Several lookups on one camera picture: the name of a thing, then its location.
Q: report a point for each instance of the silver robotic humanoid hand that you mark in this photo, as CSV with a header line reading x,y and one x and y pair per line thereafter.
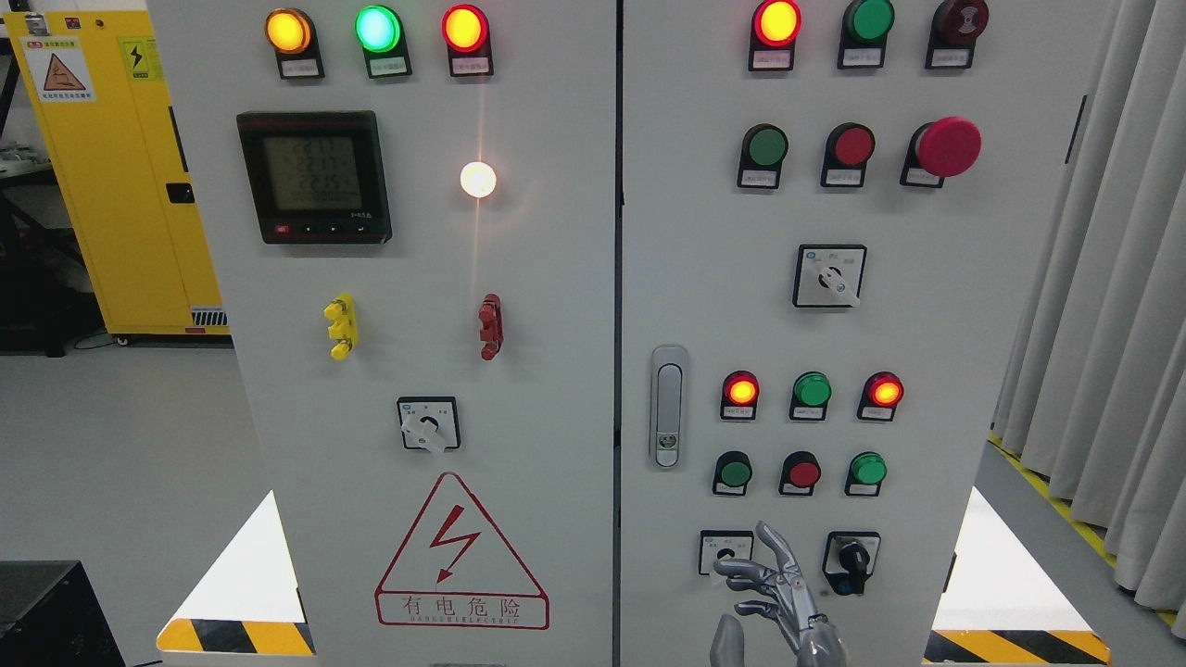
x,y
810,634

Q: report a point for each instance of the red stop button lower middle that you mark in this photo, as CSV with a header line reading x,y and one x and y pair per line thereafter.
x,y
800,474

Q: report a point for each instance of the green push button lower right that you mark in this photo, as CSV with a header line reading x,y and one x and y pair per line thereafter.
x,y
866,473

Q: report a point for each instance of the green start button lower left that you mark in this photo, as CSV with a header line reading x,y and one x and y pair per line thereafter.
x,y
732,473

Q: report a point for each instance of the red push button upper row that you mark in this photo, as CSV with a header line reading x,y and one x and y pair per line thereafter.
x,y
847,151

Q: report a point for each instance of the green push button upper row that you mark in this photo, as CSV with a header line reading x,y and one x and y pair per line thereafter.
x,y
761,156

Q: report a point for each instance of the red emergency stop mushroom button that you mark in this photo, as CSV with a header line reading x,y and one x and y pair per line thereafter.
x,y
941,149

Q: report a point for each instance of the green indicator light lower middle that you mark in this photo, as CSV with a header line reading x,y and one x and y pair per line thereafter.
x,y
810,395

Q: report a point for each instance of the green indicator light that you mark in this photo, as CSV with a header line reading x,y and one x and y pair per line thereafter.
x,y
383,42
810,395
863,39

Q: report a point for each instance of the red indicator light lower right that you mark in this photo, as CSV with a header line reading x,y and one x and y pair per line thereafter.
x,y
882,393

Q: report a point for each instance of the red indicator light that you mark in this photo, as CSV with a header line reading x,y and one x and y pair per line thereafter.
x,y
774,31
466,31
739,399
882,393

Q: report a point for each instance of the red indicator light lower left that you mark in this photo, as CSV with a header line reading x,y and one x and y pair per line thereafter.
x,y
739,399

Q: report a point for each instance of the red electrical hazard warning sticker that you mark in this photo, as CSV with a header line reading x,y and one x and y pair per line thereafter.
x,y
454,567

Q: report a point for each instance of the grey curtain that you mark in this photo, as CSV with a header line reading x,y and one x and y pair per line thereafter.
x,y
1093,400

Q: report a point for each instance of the grey electrical control cabinet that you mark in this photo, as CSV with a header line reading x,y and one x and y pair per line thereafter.
x,y
616,227

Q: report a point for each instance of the red terminal connector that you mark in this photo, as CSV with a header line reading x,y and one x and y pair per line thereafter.
x,y
491,326

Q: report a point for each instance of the white lit indicator light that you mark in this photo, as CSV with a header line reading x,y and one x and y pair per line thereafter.
x,y
478,179

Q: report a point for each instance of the yellow terminal connector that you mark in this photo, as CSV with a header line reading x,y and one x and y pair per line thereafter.
x,y
343,328

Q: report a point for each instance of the red indicator light top right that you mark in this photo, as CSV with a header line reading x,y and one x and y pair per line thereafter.
x,y
774,31

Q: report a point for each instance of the green indicator light top right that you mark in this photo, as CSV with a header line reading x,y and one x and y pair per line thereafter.
x,y
863,39

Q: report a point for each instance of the dark red buzzer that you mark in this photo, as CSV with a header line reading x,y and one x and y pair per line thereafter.
x,y
955,28

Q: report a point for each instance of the black digital power meter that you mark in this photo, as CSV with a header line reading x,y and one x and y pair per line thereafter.
x,y
316,176

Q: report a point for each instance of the red indicator light top left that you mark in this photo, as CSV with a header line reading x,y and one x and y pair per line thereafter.
x,y
466,31

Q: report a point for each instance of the green indicator light top left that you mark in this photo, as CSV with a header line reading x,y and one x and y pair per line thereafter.
x,y
383,42

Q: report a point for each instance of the black box bottom left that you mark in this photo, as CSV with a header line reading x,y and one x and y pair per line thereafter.
x,y
50,616

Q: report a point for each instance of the amber indicator light top left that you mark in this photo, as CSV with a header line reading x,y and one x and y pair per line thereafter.
x,y
292,36

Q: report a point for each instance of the yellow safety storage cabinet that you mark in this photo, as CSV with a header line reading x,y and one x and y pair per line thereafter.
x,y
98,88

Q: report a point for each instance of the black key selector switch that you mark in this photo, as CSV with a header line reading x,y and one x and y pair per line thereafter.
x,y
849,561

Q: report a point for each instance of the right panel lower rotary switch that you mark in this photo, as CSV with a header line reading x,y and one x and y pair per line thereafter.
x,y
716,544

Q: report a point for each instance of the grey cabinet door handle lock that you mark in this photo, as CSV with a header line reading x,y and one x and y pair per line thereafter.
x,y
669,365

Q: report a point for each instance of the right panel upper rotary switch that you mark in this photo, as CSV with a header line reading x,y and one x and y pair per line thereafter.
x,y
829,276

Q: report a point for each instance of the left panel rotary selector switch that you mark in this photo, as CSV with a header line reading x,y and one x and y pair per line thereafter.
x,y
429,423

